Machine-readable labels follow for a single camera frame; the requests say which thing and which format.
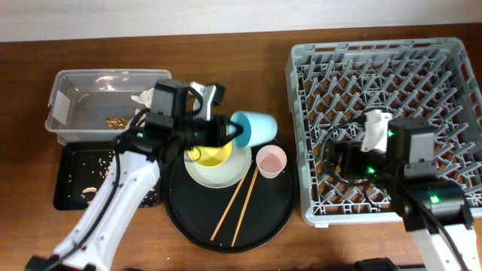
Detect blue plastic cup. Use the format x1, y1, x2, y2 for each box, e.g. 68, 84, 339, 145
230, 111, 278, 148

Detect yellow bowl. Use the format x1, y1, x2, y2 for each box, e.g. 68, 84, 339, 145
188, 143, 232, 168

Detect pink plastic cup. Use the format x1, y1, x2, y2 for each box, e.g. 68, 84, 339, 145
256, 145, 288, 179

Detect wooden chopstick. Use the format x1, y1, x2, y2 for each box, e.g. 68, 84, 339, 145
210, 161, 253, 241
231, 166, 259, 248

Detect white tissue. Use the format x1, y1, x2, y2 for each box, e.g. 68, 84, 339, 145
131, 88, 154, 108

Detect brown gold snack wrapper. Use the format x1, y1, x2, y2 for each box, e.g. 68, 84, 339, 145
106, 117, 132, 129

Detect food scraps and shells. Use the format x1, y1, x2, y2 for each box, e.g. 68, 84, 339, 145
69, 148, 159, 206

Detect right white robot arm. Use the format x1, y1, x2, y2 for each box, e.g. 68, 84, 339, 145
320, 117, 481, 270

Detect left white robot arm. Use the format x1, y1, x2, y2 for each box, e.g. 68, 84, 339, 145
25, 79, 243, 270

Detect clear plastic waste bin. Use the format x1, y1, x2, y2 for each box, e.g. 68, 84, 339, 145
45, 69, 171, 145

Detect grey dishwasher rack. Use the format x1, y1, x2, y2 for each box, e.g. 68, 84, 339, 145
285, 38, 481, 227

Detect grey plate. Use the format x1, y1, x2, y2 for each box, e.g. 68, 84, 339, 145
184, 147, 252, 188

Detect round black serving tray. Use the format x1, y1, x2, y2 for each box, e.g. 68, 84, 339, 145
162, 158, 298, 253

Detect black rectangular tray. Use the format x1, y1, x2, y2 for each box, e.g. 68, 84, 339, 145
53, 141, 163, 212

